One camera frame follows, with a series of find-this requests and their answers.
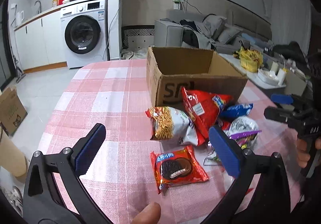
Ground brown cardboard box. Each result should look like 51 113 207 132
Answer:
146 46 248 108

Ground grey sofa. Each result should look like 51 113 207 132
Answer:
153 8 272 54

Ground red chips bag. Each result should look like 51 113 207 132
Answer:
181 87 233 139

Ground white washing machine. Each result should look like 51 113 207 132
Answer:
60 0 109 68

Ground white bowl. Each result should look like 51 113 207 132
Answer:
257 68 279 86

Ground wall power socket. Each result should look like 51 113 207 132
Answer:
173 0 184 11

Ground right hand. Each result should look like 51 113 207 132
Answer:
297 137 321 169

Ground pink plaid tablecloth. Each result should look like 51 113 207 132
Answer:
37 59 302 224

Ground yellow plastic bag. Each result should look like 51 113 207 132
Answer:
233 47 263 73

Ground grey clothes on sofa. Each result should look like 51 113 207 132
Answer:
180 20 216 51

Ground cardboard box on floor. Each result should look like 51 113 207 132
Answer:
1 86 27 135

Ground orange oreo cookie packet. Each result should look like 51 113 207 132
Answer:
150 145 209 194

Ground white kitchen cabinet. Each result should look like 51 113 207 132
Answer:
15 11 66 70

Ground left hand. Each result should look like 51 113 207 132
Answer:
132 202 161 224

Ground white coffee table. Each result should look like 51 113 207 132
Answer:
219 53 286 90

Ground noodle snack bag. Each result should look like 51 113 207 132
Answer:
145 107 205 146

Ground silver purple snack bag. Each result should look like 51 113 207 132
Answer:
203 116 261 166

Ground blue snack packet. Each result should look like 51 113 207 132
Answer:
219 103 254 121

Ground white electric kettle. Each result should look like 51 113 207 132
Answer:
15 11 24 27

